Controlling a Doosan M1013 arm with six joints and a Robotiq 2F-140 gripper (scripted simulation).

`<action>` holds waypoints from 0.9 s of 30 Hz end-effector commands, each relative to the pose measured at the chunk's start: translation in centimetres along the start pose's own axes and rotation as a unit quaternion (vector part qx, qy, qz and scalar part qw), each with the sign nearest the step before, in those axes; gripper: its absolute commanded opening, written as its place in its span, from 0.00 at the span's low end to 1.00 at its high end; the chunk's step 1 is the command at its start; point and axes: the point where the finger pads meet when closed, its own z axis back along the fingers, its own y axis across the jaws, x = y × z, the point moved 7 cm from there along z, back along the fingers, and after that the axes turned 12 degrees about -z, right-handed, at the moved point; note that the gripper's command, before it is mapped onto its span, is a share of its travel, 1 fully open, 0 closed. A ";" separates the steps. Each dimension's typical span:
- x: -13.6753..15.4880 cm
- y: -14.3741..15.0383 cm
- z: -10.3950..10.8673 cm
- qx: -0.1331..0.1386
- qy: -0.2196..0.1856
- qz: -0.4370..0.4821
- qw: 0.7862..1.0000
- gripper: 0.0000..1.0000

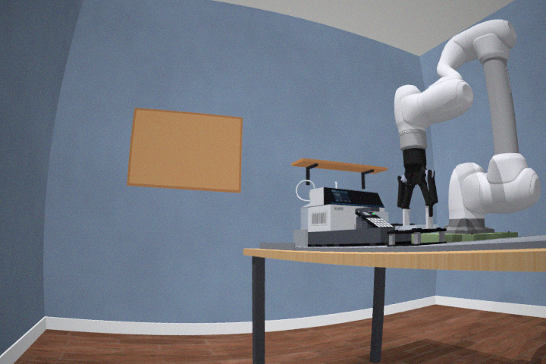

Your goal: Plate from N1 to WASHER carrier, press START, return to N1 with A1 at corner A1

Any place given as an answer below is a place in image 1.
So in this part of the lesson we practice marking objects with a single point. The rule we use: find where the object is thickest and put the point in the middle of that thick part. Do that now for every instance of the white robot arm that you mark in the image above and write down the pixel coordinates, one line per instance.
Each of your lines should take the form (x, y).
(509, 185)

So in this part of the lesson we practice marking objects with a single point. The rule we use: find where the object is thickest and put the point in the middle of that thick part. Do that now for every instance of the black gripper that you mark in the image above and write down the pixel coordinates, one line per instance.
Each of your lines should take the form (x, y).
(414, 161)

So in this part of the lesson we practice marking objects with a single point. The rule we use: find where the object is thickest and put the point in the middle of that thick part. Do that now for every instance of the grey l-shaped raised edge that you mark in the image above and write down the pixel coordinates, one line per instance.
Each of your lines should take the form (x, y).
(279, 246)

